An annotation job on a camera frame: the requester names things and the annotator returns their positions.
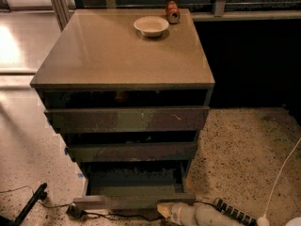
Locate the grey top drawer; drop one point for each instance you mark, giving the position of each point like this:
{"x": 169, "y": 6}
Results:
{"x": 115, "y": 120}

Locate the grey middle drawer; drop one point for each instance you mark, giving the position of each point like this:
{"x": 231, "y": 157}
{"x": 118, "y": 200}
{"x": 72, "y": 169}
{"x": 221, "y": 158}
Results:
{"x": 133, "y": 152}

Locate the grey drawer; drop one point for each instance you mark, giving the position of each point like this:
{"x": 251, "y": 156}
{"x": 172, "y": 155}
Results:
{"x": 115, "y": 120}
{"x": 134, "y": 187}
{"x": 133, "y": 152}

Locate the black stand leg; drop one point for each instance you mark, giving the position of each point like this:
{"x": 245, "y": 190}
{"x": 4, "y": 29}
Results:
{"x": 39, "y": 194}

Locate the white bowl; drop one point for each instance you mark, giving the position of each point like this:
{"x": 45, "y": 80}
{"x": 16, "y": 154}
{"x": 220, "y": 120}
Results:
{"x": 151, "y": 26}

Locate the orange soda can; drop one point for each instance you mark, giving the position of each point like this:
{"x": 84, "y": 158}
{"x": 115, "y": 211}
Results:
{"x": 172, "y": 12}

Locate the grey bottom drawer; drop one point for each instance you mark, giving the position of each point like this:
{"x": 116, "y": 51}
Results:
{"x": 134, "y": 187}

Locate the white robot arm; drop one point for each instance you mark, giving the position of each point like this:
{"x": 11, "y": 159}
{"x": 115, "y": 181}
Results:
{"x": 203, "y": 214}

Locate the blue tape piece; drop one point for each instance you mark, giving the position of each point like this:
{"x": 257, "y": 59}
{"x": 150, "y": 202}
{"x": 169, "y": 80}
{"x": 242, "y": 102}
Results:
{"x": 80, "y": 175}

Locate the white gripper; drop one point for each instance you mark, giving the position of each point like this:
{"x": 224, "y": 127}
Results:
{"x": 179, "y": 211}

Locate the grey drawer cabinet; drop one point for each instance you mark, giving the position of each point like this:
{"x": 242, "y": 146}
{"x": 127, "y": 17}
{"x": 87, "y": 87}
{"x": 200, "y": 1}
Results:
{"x": 101, "y": 61}

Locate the black power strip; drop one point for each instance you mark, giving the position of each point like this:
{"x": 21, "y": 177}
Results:
{"x": 234, "y": 213}

